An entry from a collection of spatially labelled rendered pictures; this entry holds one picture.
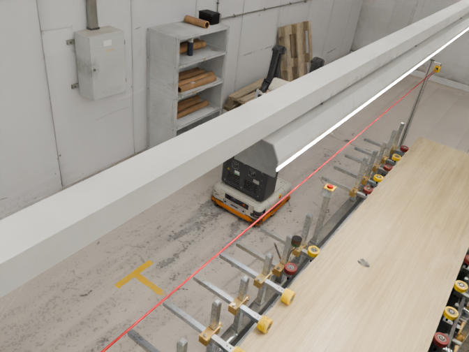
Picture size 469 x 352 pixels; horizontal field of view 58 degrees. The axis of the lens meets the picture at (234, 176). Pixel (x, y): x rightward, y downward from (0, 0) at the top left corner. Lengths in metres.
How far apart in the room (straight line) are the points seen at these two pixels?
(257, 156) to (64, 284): 3.07
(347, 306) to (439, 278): 0.74
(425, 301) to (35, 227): 2.60
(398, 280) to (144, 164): 2.46
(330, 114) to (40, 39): 3.25
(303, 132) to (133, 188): 0.54
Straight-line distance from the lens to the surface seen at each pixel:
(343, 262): 2.95
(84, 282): 3.88
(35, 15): 4.07
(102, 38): 4.19
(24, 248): 0.57
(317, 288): 2.73
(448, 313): 2.95
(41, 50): 4.16
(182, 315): 2.38
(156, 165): 0.70
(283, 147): 0.99
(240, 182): 4.33
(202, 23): 5.01
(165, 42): 4.70
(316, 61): 4.22
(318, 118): 1.14
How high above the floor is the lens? 2.84
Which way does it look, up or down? 33 degrees down
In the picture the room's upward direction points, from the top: 8 degrees clockwise
